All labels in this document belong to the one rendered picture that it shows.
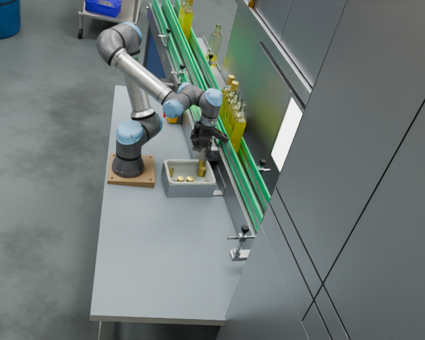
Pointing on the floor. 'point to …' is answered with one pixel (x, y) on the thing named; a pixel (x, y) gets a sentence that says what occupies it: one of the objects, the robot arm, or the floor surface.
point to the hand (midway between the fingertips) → (203, 158)
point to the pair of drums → (2, 18)
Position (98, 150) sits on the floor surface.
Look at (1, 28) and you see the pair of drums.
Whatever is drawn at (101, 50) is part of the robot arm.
